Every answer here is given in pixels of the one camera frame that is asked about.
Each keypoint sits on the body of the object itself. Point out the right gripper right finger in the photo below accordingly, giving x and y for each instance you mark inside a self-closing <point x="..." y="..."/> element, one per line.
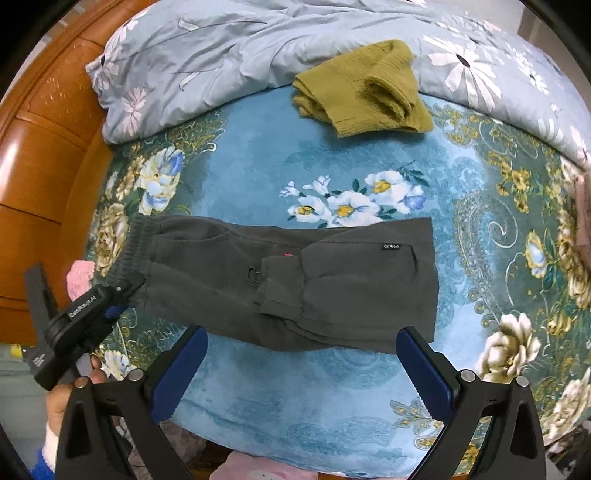
<point x="513" y="446"/>

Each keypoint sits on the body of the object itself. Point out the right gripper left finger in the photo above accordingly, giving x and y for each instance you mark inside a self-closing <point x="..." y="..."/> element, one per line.
<point x="89" y="447"/>

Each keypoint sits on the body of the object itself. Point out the dark grey pants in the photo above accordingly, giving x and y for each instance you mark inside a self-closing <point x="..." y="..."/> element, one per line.
<point x="286" y="289"/>

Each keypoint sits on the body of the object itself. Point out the blue sleeve cuff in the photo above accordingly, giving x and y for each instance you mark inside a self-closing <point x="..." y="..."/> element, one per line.
<point x="46" y="457"/>

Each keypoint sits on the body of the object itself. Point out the pink garment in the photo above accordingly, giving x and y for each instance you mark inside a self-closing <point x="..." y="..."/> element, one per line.
<point x="79" y="278"/>

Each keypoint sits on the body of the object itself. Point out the teal floral bed blanket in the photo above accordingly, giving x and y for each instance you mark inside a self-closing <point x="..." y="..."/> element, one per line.
<point x="514" y="291"/>

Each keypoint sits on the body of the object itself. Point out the beige pink cloth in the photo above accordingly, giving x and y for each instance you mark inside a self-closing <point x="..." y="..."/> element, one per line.
<point x="582" y="203"/>

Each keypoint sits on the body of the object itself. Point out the light blue floral quilt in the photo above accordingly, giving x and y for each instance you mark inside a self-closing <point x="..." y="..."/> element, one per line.
<point x="177" y="59"/>

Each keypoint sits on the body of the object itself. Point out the olive green knit sweater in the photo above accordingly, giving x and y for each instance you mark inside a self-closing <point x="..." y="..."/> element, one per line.
<point x="371" y="89"/>

